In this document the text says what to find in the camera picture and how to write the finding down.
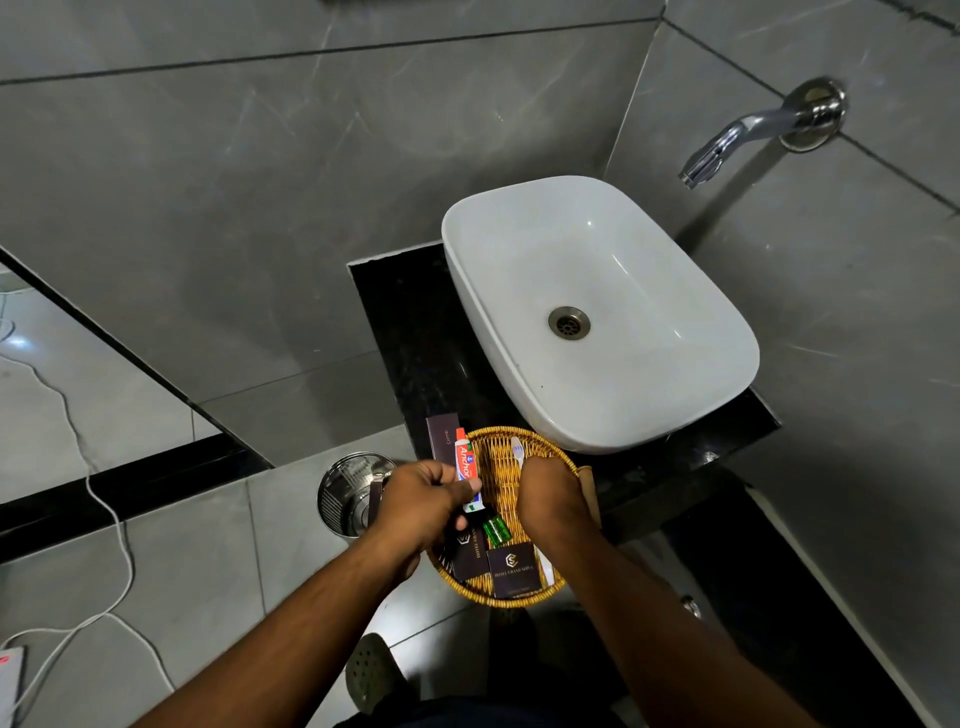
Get dark square toiletry box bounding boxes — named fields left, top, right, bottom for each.
left=448, top=525, right=494, bottom=584
left=486, top=543, right=543, bottom=600

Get white ceramic sink basin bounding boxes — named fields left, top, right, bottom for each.
left=441, top=175, right=762, bottom=456

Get metal sink drain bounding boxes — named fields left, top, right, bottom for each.
left=547, top=306, right=592, bottom=342

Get white cable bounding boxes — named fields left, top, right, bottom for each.
left=0, top=288, right=178, bottom=710

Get person's right hand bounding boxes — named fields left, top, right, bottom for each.
left=516, top=455, right=602, bottom=558

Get person's left hand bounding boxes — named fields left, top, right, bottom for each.
left=370, top=459, right=484, bottom=587

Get red and white toothpaste tube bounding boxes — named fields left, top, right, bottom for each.
left=453, top=427, right=488, bottom=516

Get chrome wall faucet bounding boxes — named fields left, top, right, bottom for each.
left=678, top=76, right=849, bottom=191

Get person's dark trousers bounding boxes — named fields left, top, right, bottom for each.
left=333, top=693, right=627, bottom=728

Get person's right forearm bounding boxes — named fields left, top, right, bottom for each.
left=546, top=519, right=820, bottom=728

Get grey perforated slipper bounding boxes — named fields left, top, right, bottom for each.
left=344, top=633, right=411, bottom=718

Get steel waste bin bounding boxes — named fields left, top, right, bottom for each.
left=316, top=450, right=397, bottom=543

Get white toothbrush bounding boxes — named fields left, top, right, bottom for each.
left=510, top=436, right=557, bottom=588

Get round wicker basket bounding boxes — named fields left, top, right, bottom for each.
left=425, top=426, right=602, bottom=610

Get red and white device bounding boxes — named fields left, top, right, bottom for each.
left=0, top=646, right=26, bottom=728

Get long dark brown box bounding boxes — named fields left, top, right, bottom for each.
left=425, top=411, right=463, bottom=472

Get person's left forearm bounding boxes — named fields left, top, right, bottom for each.
left=133, top=525, right=423, bottom=728

